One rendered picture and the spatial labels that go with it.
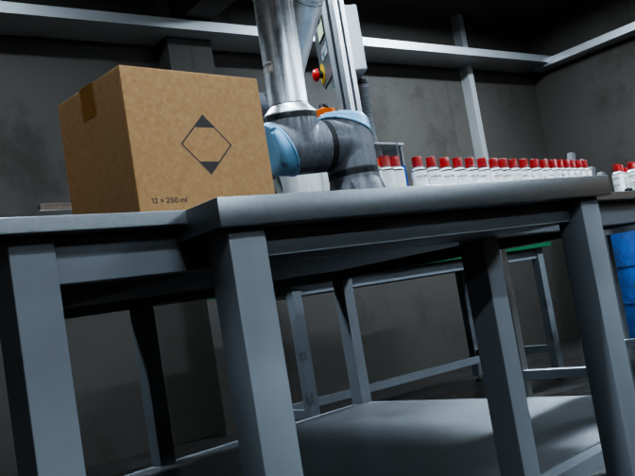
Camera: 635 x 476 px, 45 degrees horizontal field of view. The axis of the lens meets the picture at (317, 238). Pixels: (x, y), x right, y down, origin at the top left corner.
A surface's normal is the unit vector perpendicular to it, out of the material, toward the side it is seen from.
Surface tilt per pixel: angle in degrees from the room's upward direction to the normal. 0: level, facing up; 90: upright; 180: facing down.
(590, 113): 90
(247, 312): 90
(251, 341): 90
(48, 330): 90
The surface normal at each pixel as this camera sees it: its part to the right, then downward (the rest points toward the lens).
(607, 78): -0.79, 0.08
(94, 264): 0.69, -0.17
